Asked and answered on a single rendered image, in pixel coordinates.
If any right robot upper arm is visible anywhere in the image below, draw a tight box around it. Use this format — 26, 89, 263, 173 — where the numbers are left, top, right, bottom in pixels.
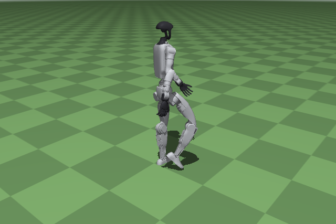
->
165, 46, 176, 75

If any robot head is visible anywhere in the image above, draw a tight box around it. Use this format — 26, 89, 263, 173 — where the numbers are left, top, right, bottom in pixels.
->
156, 22, 173, 45

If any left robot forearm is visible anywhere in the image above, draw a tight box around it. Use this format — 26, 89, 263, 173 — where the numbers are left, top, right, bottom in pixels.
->
172, 69, 182, 85

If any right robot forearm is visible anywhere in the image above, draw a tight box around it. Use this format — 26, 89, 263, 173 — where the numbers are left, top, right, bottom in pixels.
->
161, 70, 175, 99

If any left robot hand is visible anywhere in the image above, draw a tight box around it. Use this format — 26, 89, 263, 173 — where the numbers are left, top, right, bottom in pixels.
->
175, 81, 193, 96

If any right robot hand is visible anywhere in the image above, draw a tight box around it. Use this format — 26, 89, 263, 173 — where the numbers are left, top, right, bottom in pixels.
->
157, 93, 170, 117

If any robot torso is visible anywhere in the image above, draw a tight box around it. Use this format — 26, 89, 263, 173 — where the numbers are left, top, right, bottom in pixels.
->
153, 41, 173, 99

